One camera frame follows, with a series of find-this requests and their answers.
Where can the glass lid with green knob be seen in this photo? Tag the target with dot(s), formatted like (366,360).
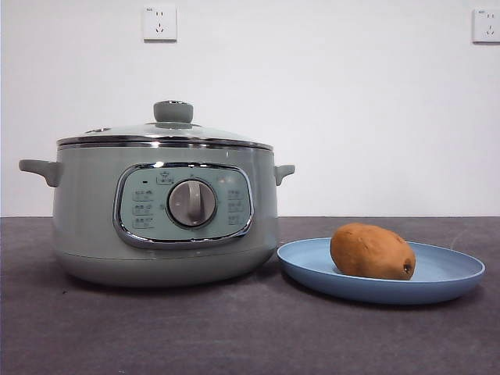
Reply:
(173,112)

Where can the brown potato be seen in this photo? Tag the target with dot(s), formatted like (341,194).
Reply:
(371,252)

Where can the pale green electric steamer pot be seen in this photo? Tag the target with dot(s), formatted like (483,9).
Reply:
(90,218)

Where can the blue round plate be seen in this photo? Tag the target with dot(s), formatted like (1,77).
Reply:
(441,269)

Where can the white wall socket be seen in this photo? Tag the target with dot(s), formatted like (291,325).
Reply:
(159,24)
(487,25)

